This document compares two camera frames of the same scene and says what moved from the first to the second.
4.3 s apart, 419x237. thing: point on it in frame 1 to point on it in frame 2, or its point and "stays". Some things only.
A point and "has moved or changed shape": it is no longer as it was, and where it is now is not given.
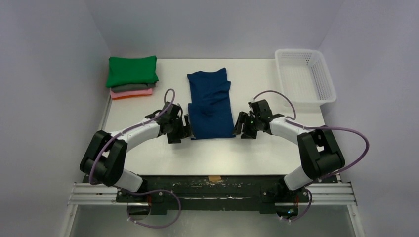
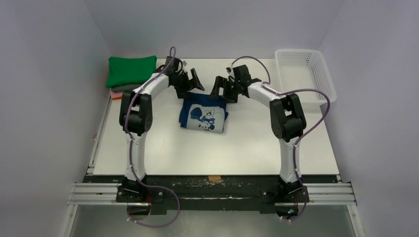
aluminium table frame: x=85 y=194 stays
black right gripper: x=243 y=125 to x=228 y=87
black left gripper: x=185 y=131 to x=190 y=85
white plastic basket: x=304 y=75 stays
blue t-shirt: x=210 y=113 has moved or changed shape
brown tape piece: x=212 y=178 stays
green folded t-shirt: x=123 y=71 stays
